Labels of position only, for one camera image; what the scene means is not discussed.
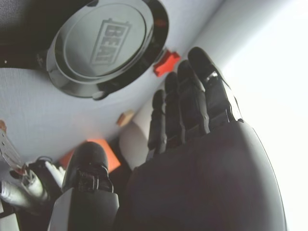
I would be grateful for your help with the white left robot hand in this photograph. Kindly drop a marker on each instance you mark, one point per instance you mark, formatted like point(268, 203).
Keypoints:
point(204, 180)

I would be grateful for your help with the metal tongs with white grips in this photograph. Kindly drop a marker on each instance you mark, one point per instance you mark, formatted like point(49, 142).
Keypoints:
point(12, 154)

